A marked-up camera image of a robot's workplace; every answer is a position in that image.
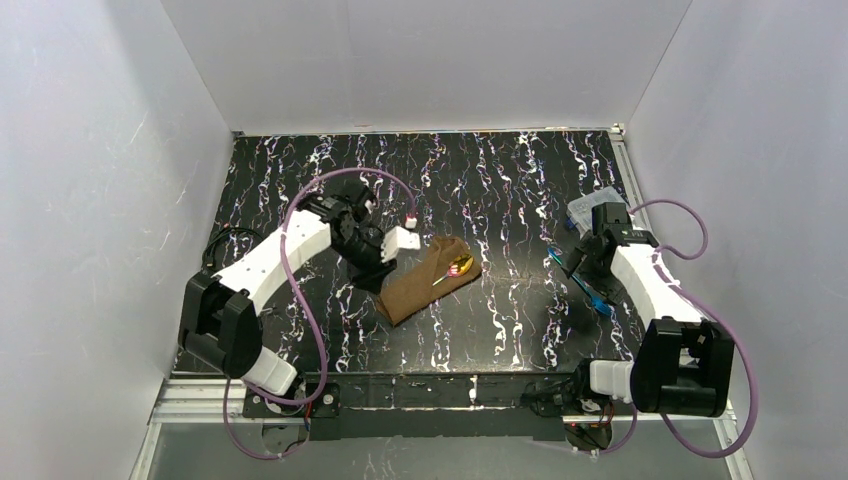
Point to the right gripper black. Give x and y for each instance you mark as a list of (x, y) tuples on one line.
[(592, 266)]

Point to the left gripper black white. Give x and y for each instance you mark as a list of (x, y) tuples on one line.
[(370, 263)]

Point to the blue handled utensil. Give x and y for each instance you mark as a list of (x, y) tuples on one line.
[(595, 300)]

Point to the red yellow handled utensil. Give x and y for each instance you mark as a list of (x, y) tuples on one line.
[(458, 267)]

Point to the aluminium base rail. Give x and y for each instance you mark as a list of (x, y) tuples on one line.
[(370, 405)]

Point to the brown woven cloth napkin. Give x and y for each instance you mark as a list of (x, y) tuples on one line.
[(419, 287)]

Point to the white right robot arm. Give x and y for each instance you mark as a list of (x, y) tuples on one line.
[(684, 362)]

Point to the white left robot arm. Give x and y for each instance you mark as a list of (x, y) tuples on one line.
[(220, 314)]

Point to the aluminium side rail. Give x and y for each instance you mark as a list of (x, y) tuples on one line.
[(641, 269)]

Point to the clear plastic compartment box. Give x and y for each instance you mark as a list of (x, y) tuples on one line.
[(579, 211)]

